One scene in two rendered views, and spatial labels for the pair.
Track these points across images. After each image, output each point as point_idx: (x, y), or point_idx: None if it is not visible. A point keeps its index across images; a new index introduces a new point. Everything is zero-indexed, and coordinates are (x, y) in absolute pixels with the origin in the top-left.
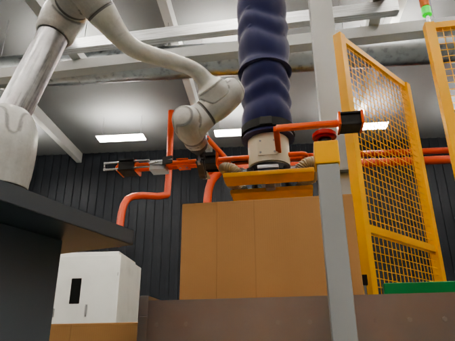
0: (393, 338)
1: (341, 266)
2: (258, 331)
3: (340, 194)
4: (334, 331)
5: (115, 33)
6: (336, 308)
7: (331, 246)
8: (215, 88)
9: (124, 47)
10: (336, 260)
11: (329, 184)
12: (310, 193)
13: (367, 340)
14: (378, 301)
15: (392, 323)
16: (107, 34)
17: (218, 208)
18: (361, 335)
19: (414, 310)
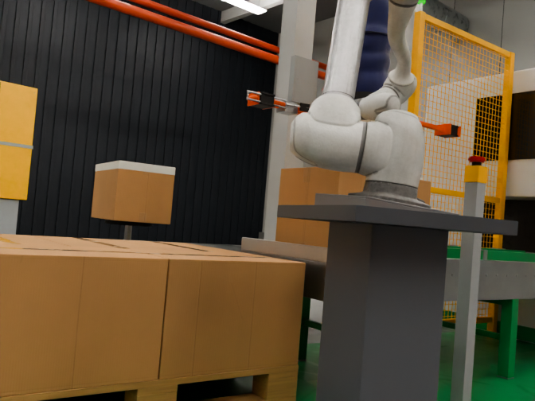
0: (457, 285)
1: (478, 251)
2: None
3: (483, 205)
4: (470, 288)
5: (405, 25)
6: (473, 275)
7: (476, 238)
8: (411, 84)
9: (400, 36)
10: (477, 247)
11: (480, 197)
12: None
13: (447, 286)
14: (454, 263)
15: (458, 276)
16: (400, 22)
17: (362, 175)
18: (446, 283)
19: None
